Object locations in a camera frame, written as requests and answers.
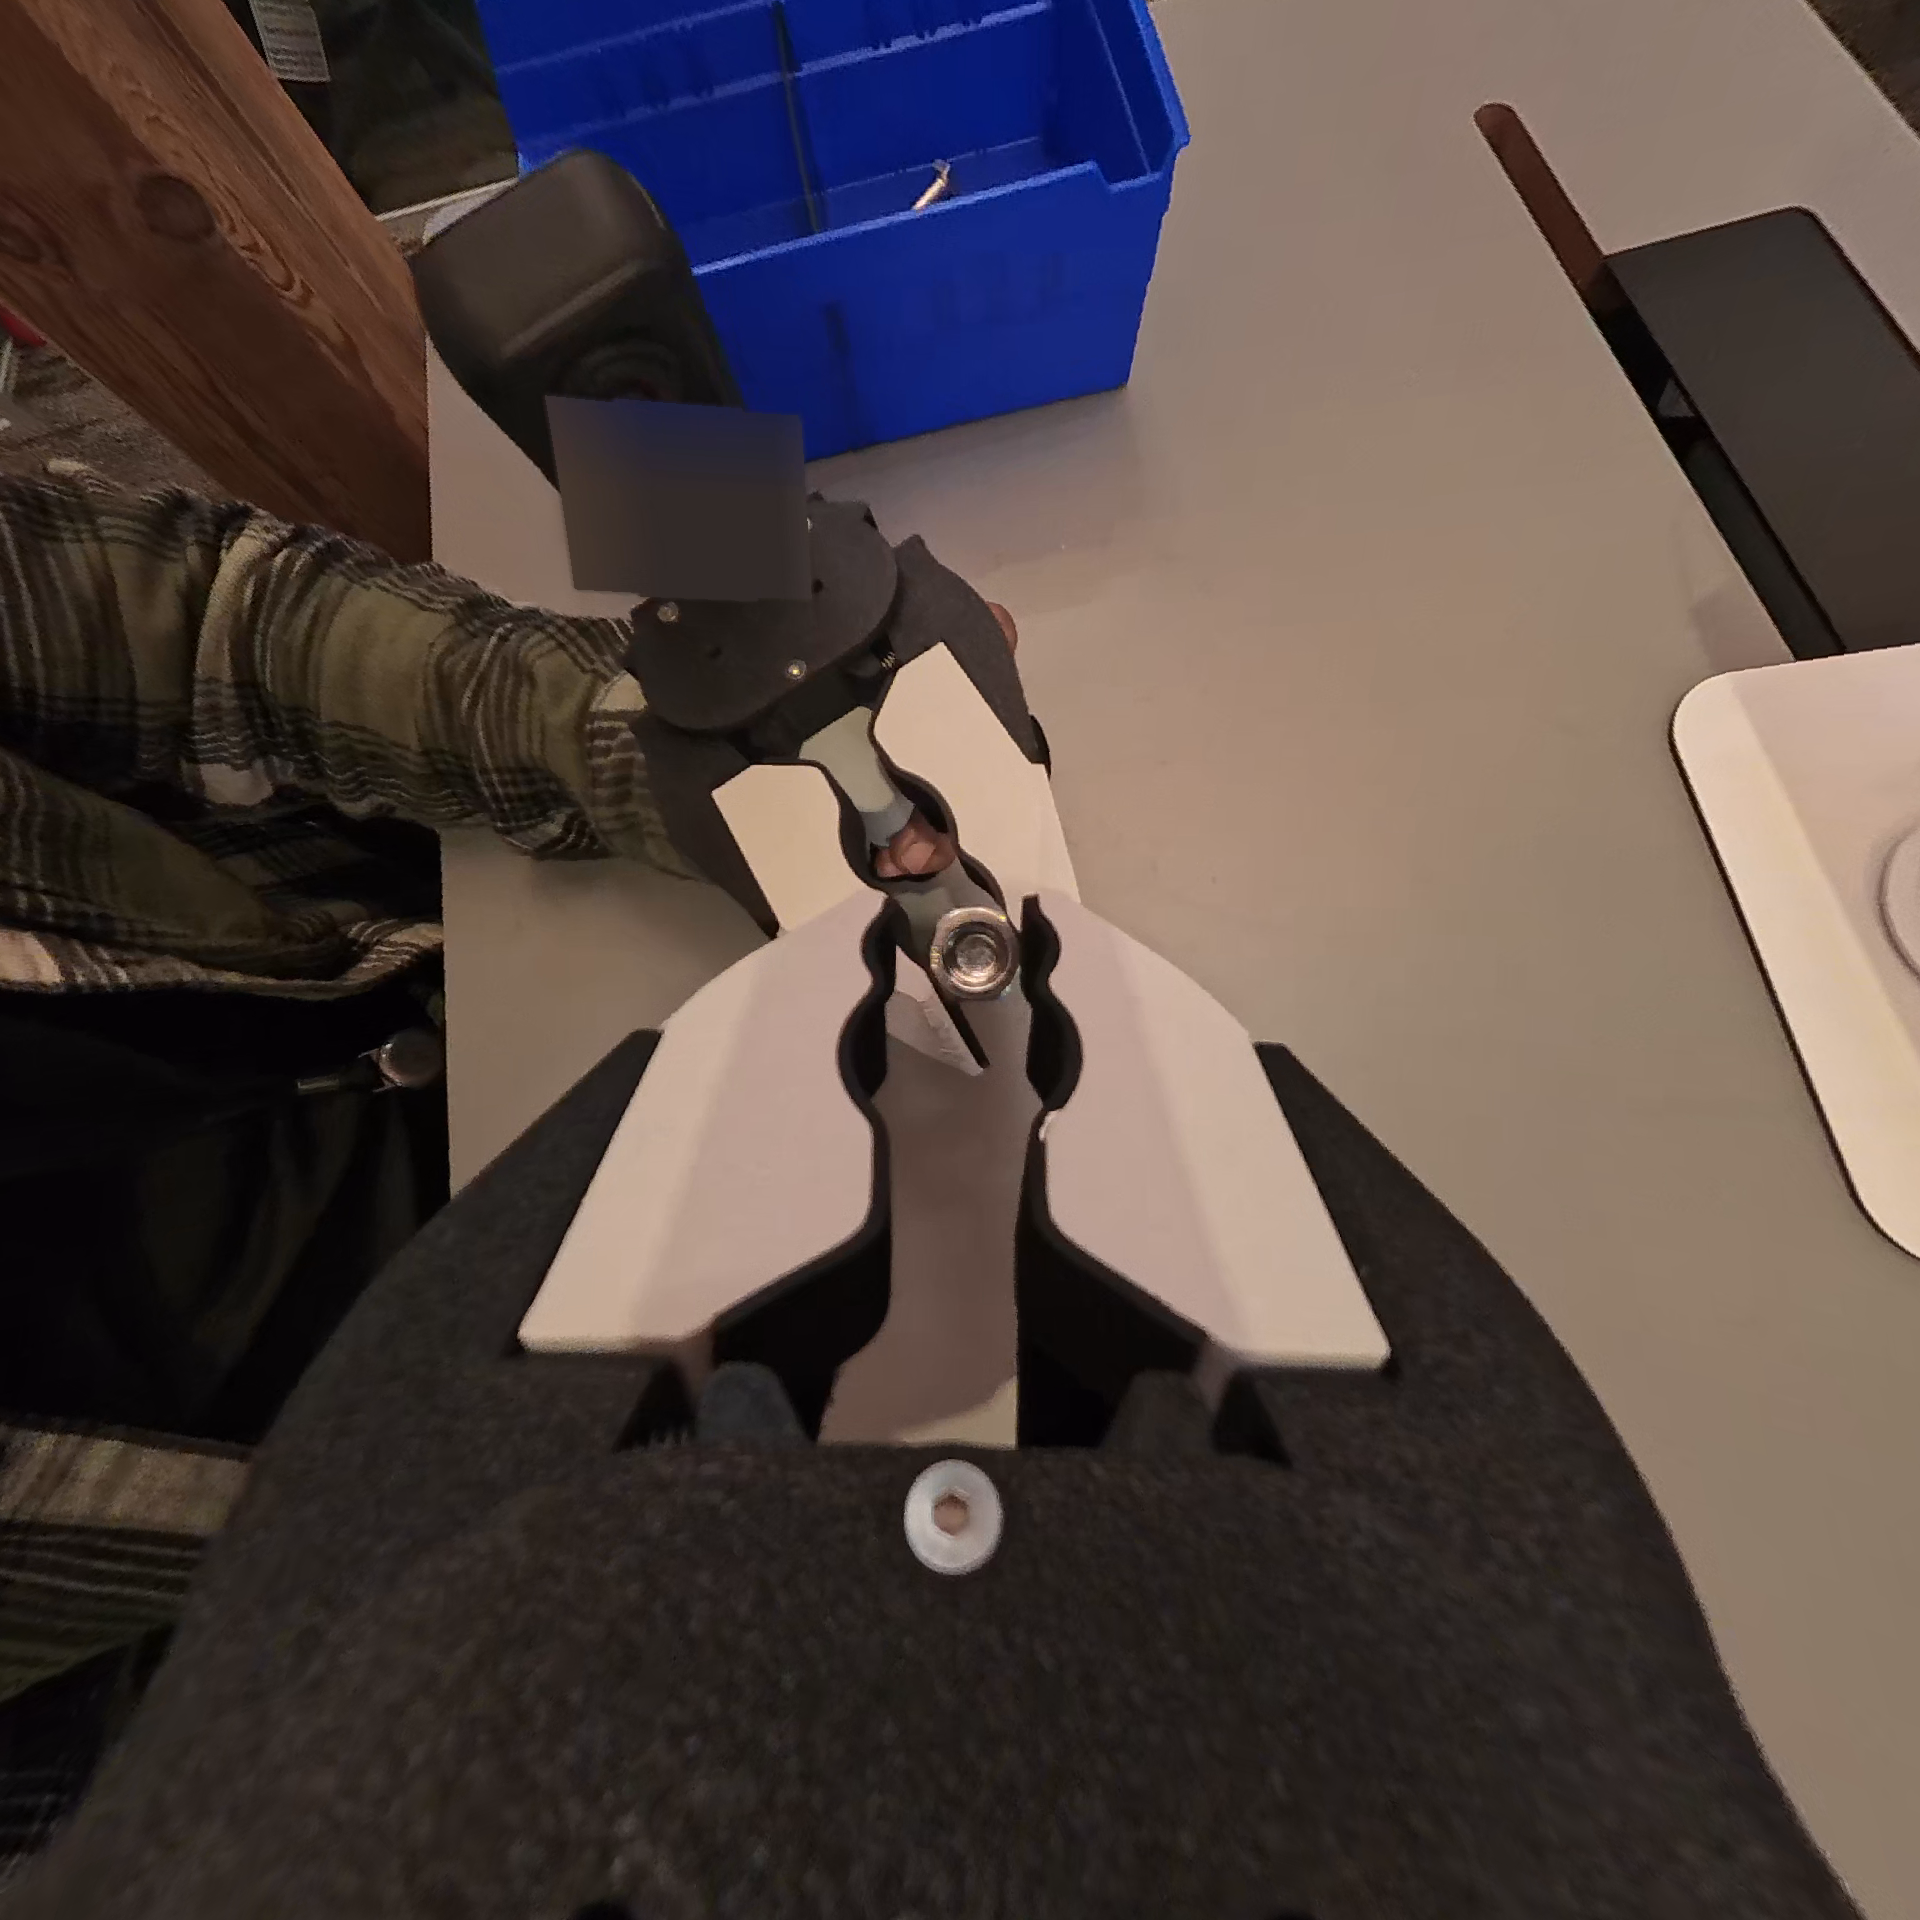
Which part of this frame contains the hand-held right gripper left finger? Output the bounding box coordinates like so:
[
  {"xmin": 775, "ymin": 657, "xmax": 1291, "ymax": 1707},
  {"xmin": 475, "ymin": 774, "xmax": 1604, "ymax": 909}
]
[{"xmin": 516, "ymin": 887, "xmax": 895, "ymax": 1362}]

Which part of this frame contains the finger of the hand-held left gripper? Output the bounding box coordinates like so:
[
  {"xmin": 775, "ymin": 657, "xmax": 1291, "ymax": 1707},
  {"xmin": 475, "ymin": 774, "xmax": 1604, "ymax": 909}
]
[
  {"xmin": 708, "ymin": 763, "xmax": 993, "ymax": 1074},
  {"xmin": 873, "ymin": 640, "xmax": 1086, "ymax": 968}
]

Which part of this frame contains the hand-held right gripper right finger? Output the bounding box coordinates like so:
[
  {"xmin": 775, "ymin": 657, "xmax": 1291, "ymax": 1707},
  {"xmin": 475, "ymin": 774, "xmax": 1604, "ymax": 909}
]
[{"xmin": 1019, "ymin": 894, "xmax": 1387, "ymax": 1373}]

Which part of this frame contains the silver hex nut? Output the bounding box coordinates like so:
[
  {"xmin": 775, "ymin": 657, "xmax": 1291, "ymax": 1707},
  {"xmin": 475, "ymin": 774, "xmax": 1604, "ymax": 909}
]
[{"xmin": 925, "ymin": 909, "xmax": 1023, "ymax": 998}]

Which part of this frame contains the blue plastic bin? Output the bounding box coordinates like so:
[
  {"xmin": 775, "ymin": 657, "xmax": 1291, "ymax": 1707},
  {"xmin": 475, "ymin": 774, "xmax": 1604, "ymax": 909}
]
[{"xmin": 475, "ymin": 0, "xmax": 1189, "ymax": 460}]

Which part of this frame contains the person's left forearm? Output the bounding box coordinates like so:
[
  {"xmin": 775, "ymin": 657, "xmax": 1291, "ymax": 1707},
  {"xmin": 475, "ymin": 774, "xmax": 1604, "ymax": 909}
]
[{"xmin": 191, "ymin": 495, "xmax": 708, "ymax": 887}]

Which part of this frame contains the person's left hand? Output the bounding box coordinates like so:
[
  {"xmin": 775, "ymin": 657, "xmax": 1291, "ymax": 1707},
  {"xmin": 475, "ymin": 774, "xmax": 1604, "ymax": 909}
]
[{"xmin": 870, "ymin": 598, "xmax": 1023, "ymax": 887}]

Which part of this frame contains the person's torso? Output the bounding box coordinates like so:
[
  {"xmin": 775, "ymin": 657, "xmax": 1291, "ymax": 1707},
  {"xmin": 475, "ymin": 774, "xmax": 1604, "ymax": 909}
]
[{"xmin": 0, "ymin": 463, "xmax": 451, "ymax": 1803}]

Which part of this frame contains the white tablet stand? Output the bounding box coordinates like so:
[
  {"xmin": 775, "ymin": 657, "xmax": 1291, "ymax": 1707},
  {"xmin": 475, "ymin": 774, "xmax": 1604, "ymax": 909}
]
[{"xmin": 1673, "ymin": 647, "xmax": 1920, "ymax": 1266}]

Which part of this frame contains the black flat tablet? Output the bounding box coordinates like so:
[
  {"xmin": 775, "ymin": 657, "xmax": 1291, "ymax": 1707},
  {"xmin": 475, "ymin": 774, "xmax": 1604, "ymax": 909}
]
[{"xmin": 1591, "ymin": 208, "xmax": 1920, "ymax": 659}]

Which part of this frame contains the wooden post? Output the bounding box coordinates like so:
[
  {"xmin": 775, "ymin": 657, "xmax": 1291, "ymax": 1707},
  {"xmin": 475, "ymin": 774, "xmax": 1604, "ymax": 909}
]
[{"xmin": 0, "ymin": 0, "xmax": 439, "ymax": 566}]

